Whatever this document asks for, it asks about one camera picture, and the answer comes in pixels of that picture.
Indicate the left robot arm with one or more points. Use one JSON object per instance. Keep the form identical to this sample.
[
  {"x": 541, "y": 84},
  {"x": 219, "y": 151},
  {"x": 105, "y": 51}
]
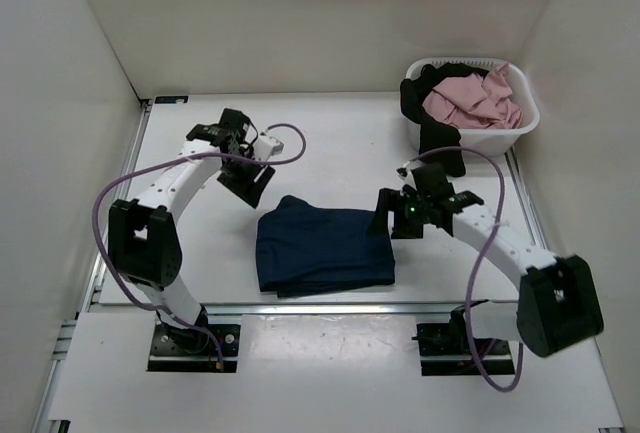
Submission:
[{"x": 143, "y": 243}]

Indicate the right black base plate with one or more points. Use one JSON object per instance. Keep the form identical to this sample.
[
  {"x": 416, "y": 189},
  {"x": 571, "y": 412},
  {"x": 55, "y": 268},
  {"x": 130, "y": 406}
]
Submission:
[{"x": 444, "y": 351}]

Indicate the dark blue denim trousers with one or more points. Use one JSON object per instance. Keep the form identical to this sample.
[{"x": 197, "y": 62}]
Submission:
[{"x": 303, "y": 250}]

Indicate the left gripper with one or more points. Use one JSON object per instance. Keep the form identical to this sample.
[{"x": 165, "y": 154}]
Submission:
[{"x": 249, "y": 191}]

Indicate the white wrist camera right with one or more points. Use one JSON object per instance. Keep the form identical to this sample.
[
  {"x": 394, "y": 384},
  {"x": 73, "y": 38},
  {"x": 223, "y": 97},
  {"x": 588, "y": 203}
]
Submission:
[{"x": 405, "y": 173}]

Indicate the white laundry basket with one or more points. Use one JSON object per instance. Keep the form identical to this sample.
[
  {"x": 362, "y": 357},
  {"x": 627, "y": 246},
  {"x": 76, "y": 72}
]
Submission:
[{"x": 491, "y": 142}]

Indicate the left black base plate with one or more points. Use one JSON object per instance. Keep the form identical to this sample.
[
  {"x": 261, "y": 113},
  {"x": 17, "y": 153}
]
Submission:
[{"x": 187, "y": 351}]

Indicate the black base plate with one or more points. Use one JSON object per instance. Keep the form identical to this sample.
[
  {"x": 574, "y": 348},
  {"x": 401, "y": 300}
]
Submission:
[
  {"x": 444, "y": 351},
  {"x": 187, "y": 351}
]

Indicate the aluminium table frame rail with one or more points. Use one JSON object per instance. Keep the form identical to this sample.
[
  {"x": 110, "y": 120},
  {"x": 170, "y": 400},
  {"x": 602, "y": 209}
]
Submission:
[{"x": 355, "y": 143}]

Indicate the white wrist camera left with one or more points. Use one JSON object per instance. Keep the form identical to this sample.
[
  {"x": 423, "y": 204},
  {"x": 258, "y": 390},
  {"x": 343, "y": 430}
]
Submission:
[{"x": 266, "y": 147}]

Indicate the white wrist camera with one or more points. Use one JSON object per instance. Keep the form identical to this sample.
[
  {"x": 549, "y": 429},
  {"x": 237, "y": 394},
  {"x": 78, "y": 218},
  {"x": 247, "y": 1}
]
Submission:
[
  {"x": 405, "y": 173},
  {"x": 266, "y": 147}
]

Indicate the white foam cover board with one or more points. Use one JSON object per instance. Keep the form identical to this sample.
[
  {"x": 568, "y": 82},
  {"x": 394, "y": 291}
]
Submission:
[{"x": 315, "y": 374}]

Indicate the pink garment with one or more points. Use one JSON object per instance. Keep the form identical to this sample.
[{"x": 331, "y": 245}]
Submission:
[{"x": 466, "y": 97}]

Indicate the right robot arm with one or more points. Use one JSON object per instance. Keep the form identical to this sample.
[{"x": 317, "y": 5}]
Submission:
[{"x": 557, "y": 304}]

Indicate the black garment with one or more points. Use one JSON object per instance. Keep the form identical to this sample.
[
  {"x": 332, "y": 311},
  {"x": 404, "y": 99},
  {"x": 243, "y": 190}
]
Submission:
[{"x": 432, "y": 133}]

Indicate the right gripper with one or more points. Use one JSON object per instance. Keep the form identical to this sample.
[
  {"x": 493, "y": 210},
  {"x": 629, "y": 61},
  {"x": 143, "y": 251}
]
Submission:
[{"x": 392, "y": 200}]

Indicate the dark label sticker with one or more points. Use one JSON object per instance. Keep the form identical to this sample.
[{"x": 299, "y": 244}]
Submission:
[{"x": 176, "y": 99}]

